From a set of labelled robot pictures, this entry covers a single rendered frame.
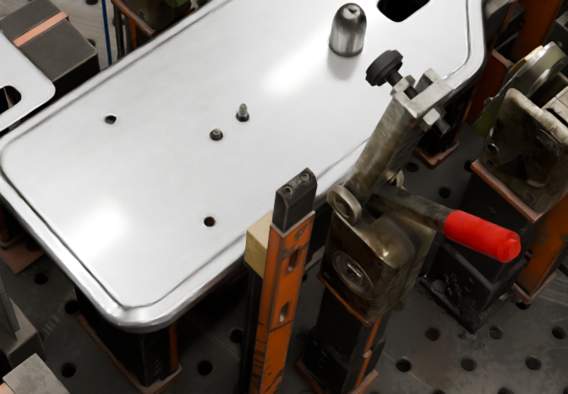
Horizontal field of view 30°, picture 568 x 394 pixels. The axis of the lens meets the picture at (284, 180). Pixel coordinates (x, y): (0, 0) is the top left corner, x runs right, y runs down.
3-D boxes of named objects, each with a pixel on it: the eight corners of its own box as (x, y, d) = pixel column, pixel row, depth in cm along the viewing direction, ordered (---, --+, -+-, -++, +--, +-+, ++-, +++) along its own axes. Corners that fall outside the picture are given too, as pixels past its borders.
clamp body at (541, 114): (455, 234, 122) (547, 32, 90) (529, 303, 118) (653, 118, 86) (399, 282, 118) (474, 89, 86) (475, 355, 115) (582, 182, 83)
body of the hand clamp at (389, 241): (333, 333, 114) (382, 165, 84) (378, 379, 112) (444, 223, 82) (292, 368, 112) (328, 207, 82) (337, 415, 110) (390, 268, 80)
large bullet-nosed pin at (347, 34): (344, 33, 99) (352, -14, 94) (368, 54, 98) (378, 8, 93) (319, 51, 98) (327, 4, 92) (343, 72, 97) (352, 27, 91)
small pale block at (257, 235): (255, 370, 112) (279, 202, 80) (278, 395, 111) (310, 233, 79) (231, 391, 110) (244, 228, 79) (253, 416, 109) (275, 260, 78)
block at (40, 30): (79, 138, 125) (51, -22, 101) (139, 200, 121) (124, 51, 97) (12, 183, 121) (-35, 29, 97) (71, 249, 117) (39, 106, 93)
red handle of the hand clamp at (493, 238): (374, 158, 83) (532, 219, 71) (381, 180, 84) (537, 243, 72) (335, 188, 81) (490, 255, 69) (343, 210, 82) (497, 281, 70)
